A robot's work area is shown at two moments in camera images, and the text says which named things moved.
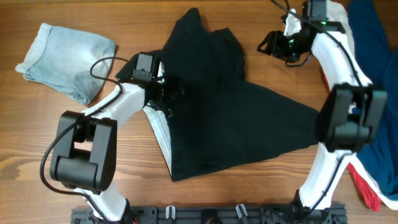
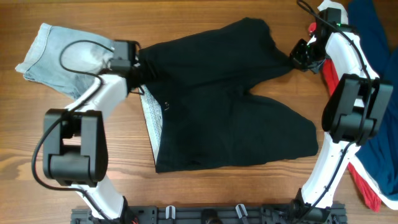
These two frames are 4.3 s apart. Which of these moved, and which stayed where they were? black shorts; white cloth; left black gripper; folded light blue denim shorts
Moved: black shorts; left black gripper
Stayed: white cloth; folded light blue denim shorts
